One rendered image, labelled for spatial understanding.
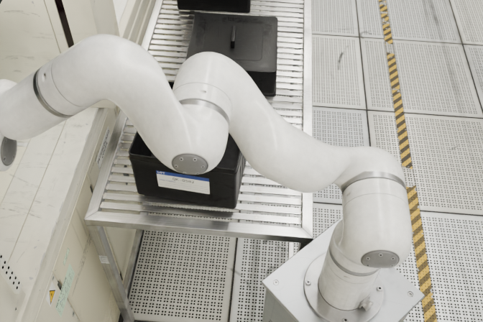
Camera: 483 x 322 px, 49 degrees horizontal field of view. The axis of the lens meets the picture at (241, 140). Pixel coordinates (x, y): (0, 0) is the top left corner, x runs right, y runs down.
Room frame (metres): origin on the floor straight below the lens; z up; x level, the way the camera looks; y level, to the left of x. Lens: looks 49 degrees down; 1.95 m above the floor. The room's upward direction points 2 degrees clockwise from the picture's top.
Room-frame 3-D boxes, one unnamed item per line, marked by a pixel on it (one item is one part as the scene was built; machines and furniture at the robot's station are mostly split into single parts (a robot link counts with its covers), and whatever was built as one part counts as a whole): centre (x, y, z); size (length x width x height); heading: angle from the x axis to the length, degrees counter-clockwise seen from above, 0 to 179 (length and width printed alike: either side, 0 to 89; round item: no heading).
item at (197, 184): (0.93, 0.13, 0.85); 0.28 x 0.28 x 0.17; 81
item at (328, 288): (0.56, -0.25, 0.85); 0.19 x 0.19 x 0.18
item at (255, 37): (1.36, 0.04, 0.83); 0.29 x 0.29 x 0.13; 88
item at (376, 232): (0.53, -0.25, 1.07); 0.19 x 0.12 x 0.24; 176
